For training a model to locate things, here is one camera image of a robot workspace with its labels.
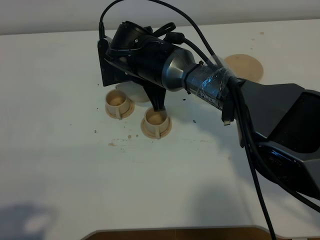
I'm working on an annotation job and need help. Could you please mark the beige teacup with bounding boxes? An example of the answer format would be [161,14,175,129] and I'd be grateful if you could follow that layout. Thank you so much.
[105,89,129,106]
[143,107,169,125]

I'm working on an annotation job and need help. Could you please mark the beige ceramic teapot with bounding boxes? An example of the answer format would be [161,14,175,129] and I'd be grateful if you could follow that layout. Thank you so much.
[115,81,150,103]

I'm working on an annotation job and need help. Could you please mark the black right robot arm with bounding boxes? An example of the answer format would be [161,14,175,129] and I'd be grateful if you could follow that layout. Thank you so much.
[97,21,320,199]

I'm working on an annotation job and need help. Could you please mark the right beige teacup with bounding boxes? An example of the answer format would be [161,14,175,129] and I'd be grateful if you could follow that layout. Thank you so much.
[143,107,169,125]

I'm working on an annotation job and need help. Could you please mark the left beige teacup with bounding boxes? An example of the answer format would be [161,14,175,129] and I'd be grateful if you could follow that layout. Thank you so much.
[105,89,129,106]

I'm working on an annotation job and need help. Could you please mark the right beige cup saucer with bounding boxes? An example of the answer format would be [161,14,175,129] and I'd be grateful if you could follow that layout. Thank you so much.
[140,117,172,140]

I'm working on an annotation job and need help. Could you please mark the round beige teapot saucer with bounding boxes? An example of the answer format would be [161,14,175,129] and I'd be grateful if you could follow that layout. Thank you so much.
[224,54,264,83]

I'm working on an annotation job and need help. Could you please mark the beige cup saucer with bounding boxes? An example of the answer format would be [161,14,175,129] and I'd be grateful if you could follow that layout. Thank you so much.
[140,117,172,140]
[105,98,135,120]

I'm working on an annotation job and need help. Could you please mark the left beige cup saucer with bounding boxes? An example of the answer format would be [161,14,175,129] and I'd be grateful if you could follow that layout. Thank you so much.
[105,98,135,120]

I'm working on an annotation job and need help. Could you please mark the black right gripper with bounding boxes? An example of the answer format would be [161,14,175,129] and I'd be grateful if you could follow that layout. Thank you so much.
[99,21,175,112]

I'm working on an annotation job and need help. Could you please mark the black right camera cable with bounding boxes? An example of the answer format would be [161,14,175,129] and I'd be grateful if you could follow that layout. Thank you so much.
[99,0,278,240]

